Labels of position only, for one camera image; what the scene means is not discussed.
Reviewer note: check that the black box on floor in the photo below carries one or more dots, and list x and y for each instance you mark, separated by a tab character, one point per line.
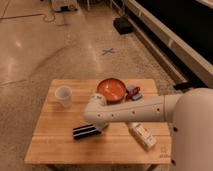
122	25

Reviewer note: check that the orange bowl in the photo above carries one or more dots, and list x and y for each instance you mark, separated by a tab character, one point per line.
113	89

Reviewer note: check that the translucent plastic cup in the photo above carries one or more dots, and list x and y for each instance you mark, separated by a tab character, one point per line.
63	95

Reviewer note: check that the white device on floor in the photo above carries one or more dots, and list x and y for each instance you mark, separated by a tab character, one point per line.
58	5

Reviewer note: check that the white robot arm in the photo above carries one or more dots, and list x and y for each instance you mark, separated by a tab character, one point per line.
190	113

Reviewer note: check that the white plastic bottle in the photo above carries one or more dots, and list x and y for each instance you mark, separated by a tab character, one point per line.
142	135

